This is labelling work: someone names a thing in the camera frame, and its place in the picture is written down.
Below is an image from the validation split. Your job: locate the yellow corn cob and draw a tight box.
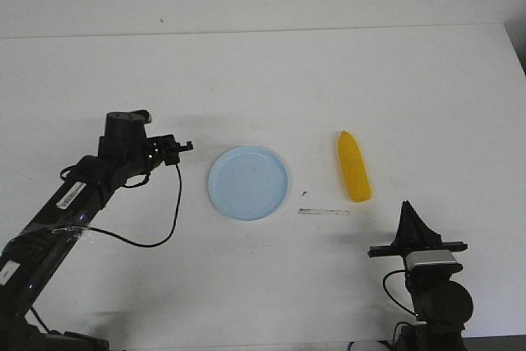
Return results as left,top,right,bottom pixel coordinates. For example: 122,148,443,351
338,131,372,203

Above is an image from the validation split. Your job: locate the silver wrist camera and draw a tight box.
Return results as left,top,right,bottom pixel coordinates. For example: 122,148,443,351
405,250,457,270

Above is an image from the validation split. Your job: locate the light blue round plate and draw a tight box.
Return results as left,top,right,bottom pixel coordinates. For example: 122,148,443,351
207,145,289,221

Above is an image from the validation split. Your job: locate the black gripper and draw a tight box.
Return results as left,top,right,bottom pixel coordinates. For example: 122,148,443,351
368,201,468,258
143,135,194,166

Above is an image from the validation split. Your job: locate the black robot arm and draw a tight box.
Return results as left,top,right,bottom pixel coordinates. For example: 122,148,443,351
1,110,193,350
367,201,474,350

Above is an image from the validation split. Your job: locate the strip of clear tape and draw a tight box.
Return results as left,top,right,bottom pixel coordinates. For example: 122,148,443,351
298,208,350,216

